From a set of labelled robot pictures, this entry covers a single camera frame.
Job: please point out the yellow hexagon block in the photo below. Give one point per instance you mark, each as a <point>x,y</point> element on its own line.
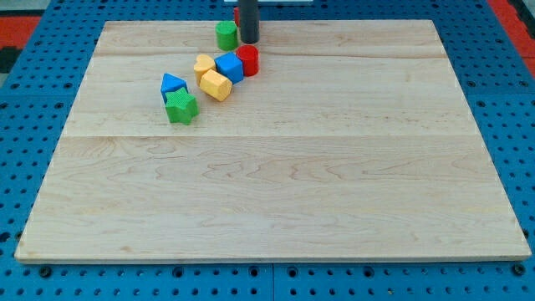
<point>216,85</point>

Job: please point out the light wooden board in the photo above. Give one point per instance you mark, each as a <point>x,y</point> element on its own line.
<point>354,143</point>

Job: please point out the blue cube block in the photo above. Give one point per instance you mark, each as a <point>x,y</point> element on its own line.
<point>230,66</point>

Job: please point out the green star block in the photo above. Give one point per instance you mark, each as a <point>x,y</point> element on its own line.
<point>181,107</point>

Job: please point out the red cylinder block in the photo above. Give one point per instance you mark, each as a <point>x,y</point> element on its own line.
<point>249,55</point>

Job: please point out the yellow heart block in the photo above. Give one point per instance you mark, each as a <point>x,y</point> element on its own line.
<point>203,64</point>

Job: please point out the blue triangle block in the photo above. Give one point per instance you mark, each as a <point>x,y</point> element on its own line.
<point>171,83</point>

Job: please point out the green cylinder block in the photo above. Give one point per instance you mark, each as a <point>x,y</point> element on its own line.
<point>226,35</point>

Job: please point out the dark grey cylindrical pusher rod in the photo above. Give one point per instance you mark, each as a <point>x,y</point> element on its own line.
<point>249,21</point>

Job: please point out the red block behind rod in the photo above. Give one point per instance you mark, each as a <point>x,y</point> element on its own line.
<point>236,16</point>

